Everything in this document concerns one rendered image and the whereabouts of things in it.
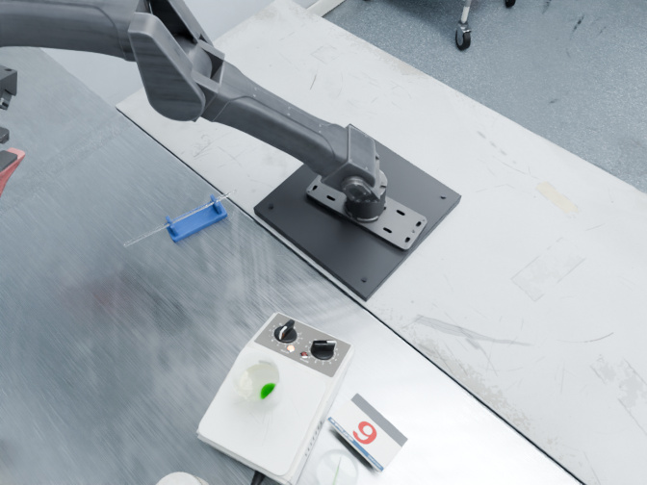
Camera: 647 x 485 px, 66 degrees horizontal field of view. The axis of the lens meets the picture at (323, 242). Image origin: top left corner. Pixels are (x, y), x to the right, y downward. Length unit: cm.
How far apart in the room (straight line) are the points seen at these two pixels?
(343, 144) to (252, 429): 38
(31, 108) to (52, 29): 58
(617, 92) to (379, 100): 178
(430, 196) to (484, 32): 200
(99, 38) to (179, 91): 9
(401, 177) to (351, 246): 16
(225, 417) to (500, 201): 56
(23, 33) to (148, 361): 44
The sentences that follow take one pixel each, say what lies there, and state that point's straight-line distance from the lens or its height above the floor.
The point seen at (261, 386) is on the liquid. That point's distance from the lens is 60.
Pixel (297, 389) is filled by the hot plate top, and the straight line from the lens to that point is 63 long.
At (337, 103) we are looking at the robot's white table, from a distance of 102.
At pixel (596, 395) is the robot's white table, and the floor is 90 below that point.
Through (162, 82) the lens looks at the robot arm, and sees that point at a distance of 59.
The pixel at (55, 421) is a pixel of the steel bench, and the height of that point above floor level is 90.
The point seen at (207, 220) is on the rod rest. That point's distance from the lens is 85.
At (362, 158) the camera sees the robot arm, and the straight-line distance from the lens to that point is 70.
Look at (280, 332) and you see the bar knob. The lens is 67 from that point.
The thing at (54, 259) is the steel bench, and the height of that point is 90.
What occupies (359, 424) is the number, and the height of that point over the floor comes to 92.
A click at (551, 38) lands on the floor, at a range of 286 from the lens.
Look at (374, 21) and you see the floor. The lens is 279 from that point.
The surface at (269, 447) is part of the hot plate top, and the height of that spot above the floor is 99.
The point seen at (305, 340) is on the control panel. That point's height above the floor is 94.
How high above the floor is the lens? 160
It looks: 59 degrees down
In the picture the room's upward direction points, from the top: 4 degrees counter-clockwise
